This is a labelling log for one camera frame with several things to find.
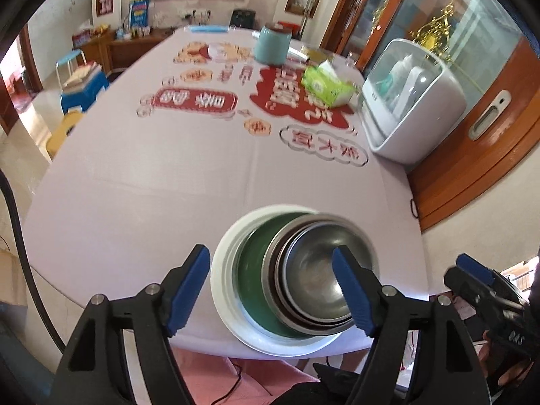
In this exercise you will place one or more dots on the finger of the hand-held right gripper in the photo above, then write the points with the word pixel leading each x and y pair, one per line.
pixel 464 287
pixel 472 265

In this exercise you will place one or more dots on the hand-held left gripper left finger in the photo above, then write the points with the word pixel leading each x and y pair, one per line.
pixel 187 291

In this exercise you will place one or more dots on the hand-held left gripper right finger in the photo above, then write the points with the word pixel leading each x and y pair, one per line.
pixel 354 291

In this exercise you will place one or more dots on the white paper plate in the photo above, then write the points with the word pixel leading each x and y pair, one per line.
pixel 221 282

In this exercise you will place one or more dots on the small steel bowl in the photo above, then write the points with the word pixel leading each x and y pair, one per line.
pixel 312 270

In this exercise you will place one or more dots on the green plate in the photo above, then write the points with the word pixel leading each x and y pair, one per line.
pixel 251 278

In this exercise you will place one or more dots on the large steel bowl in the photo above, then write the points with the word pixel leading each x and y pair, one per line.
pixel 273 287

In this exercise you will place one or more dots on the person's right hand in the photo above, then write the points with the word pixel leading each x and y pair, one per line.
pixel 485 358

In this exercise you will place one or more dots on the pink clothing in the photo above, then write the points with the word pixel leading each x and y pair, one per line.
pixel 253 379

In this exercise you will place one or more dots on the wooden sliding door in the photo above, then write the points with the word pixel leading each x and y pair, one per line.
pixel 485 156

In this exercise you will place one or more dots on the pink printed tablecloth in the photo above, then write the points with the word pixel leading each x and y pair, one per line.
pixel 147 185

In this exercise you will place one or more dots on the white sterilizer cabinet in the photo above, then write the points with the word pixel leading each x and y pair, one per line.
pixel 422 105

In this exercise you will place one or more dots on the yellow chair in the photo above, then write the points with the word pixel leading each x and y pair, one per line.
pixel 63 133

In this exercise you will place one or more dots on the green tissue pack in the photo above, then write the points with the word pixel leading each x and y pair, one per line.
pixel 327 86

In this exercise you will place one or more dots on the clear drinking glass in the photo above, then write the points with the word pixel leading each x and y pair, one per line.
pixel 351 60

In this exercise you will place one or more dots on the gold ornament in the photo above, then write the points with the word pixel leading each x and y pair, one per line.
pixel 434 29

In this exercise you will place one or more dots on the stack of books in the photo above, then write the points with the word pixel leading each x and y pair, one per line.
pixel 82 74

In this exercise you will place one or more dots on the foil roll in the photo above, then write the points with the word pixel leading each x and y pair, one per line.
pixel 297 55

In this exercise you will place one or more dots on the wooden low cabinet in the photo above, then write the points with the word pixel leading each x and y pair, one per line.
pixel 122 50

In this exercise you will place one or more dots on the teal canister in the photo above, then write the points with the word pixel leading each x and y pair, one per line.
pixel 272 46

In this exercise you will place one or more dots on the blue metal stool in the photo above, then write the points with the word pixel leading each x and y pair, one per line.
pixel 69 57

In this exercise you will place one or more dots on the blue face mask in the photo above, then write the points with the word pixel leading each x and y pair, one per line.
pixel 211 28

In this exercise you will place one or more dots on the red tissue box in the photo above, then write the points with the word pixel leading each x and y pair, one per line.
pixel 82 38

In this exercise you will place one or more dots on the small black radio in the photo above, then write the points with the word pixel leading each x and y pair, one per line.
pixel 244 17

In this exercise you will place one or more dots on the blue toy box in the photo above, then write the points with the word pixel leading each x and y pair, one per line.
pixel 140 13

